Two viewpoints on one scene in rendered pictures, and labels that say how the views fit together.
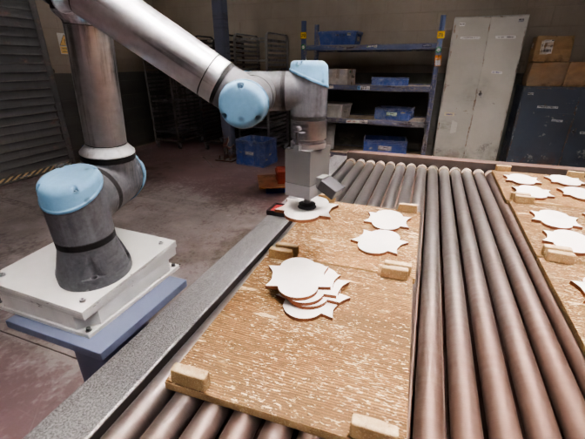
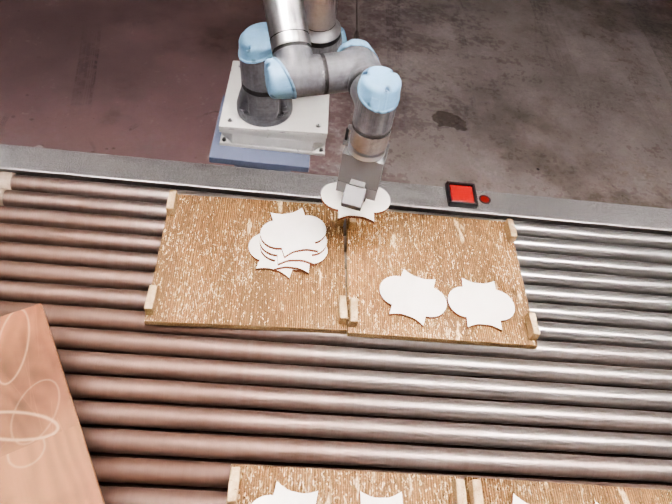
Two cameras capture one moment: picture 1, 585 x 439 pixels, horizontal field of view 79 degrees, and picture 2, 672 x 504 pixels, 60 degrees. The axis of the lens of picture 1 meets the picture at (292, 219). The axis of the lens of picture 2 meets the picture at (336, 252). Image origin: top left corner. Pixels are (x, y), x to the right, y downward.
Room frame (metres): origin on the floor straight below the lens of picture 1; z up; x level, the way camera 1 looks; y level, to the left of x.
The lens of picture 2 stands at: (0.32, -0.80, 1.98)
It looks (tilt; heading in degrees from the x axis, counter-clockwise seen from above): 51 degrees down; 62
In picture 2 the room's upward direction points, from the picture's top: 11 degrees clockwise
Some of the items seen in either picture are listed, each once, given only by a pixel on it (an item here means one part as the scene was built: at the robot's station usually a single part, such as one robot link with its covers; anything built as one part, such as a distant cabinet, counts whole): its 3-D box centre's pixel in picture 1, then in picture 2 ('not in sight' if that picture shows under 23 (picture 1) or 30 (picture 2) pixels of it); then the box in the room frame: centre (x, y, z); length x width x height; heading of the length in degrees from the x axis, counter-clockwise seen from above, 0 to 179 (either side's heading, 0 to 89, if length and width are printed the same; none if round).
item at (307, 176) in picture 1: (316, 168); (359, 172); (0.74, -0.05, 1.17); 0.12 x 0.09 x 0.16; 56
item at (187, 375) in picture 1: (190, 376); (172, 202); (0.39, 0.15, 0.95); 0.06 x 0.02 x 0.03; 72
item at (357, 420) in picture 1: (373, 431); (151, 300); (0.30, -0.10, 0.95); 0.06 x 0.02 x 0.03; 72
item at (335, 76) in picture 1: (340, 77); not in sight; (5.58, -0.71, 1.20); 0.36 x 0.28 x 0.22; 57
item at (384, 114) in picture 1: (394, 112); not in sight; (5.29, -1.47, 0.72); 0.50 x 0.38 x 0.16; 62
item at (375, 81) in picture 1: (389, 81); not in sight; (5.28, -1.35, 1.14); 0.50 x 0.38 x 0.11; 78
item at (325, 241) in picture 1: (354, 232); (435, 273); (0.92, -0.18, 0.93); 0.41 x 0.35 x 0.02; 160
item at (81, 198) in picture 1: (77, 202); (265, 55); (0.68, 0.44, 1.11); 0.13 x 0.12 x 0.14; 175
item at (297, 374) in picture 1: (312, 323); (253, 259); (0.53, -0.04, 0.93); 0.41 x 0.35 x 0.02; 162
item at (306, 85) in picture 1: (307, 91); (376, 101); (0.75, -0.03, 1.32); 0.09 x 0.08 x 0.11; 85
